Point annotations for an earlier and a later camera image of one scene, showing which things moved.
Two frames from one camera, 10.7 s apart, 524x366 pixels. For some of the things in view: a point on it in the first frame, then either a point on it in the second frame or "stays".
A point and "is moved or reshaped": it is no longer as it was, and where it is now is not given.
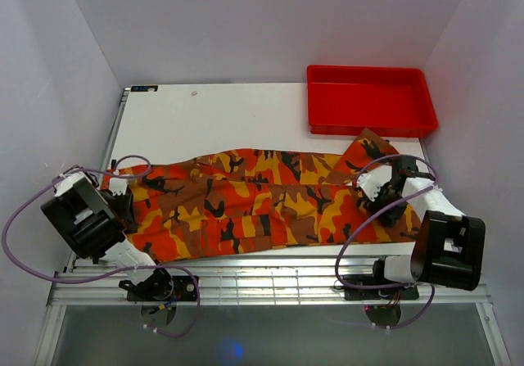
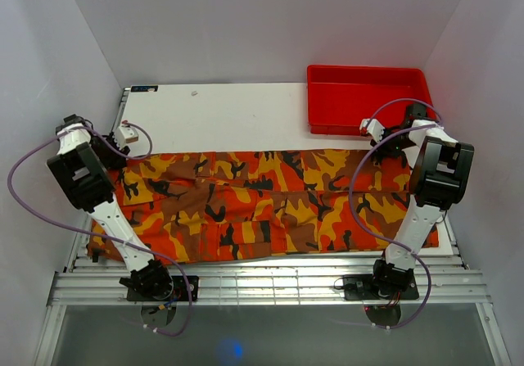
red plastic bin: [346, 100] stays
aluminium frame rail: [92, 281] stays
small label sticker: [144, 88] stays
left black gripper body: [117, 202] to [110, 157]
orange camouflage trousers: [235, 201] is moved or reshaped
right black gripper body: [385, 196] to [393, 146]
